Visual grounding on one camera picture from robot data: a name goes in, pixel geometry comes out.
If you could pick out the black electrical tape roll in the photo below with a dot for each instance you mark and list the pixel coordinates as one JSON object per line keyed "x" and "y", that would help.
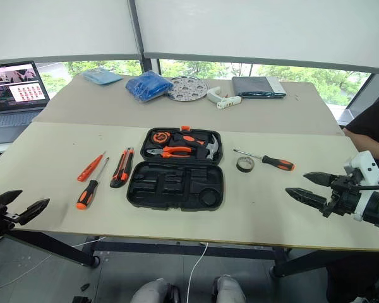
{"x": 240, "y": 167}

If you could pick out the person in black clothes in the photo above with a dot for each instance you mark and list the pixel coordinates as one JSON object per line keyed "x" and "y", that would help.
{"x": 376, "y": 120}

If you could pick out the claw hammer silver head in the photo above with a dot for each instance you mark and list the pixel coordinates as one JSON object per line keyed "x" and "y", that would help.
{"x": 212, "y": 148}

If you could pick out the round patterned metal plate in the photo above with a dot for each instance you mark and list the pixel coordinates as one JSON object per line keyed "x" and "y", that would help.
{"x": 189, "y": 90}

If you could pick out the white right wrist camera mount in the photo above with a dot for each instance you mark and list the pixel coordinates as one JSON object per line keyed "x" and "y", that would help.
{"x": 366, "y": 167}

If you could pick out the white glue gun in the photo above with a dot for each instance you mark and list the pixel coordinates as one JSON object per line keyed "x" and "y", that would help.
{"x": 229, "y": 102}

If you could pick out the orange tester screwdriver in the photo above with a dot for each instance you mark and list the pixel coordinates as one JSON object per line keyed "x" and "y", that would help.
{"x": 90, "y": 167}

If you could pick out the orange black tape measure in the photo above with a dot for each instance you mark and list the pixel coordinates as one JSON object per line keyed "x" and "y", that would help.
{"x": 160, "y": 138}

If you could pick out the grey open laptop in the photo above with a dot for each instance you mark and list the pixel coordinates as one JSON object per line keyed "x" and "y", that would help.
{"x": 12, "y": 94}

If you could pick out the dark grey folded cloth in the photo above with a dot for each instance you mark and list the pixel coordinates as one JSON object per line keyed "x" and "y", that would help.
{"x": 256, "y": 86}

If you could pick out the black window frame post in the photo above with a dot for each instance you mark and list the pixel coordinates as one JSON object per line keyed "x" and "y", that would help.
{"x": 139, "y": 31}

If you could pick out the grey rounded shape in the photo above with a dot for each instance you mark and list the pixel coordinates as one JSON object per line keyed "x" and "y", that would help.
{"x": 153, "y": 292}
{"x": 229, "y": 290}

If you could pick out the black table frame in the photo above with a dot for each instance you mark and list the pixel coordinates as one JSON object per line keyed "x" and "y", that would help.
{"x": 145, "y": 249}

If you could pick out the person's bare forearm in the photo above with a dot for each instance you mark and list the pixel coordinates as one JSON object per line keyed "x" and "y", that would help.
{"x": 366, "y": 142}

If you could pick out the blue cloth bundle in plastic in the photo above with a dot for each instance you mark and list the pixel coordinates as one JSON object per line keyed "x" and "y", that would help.
{"x": 148, "y": 86}

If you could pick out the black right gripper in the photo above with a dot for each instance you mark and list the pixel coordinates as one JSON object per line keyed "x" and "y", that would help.
{"x": 344, "y": 199}

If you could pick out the black plastic tool case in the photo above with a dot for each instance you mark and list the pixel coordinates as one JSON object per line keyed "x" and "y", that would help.
{"x": 177, "y": 189}

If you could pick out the white handheld tape dispenser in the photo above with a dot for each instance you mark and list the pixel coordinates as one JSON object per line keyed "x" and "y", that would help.
{"x": 213, "y": 93}

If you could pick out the light blue cloth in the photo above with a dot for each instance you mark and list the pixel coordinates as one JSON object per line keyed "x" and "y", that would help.
{"x": 101, "y": 76}

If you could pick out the white roller blind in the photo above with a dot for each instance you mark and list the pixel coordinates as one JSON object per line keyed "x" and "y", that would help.
{"x": 265, "y": 28}
{"x": 60, "y": 28}

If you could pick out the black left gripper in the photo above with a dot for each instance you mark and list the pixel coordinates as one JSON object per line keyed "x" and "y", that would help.
{"x": 0, "y": 219}

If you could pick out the orange black utility knife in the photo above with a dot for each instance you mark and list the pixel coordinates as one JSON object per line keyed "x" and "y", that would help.
{"x": 121, "y": 170}

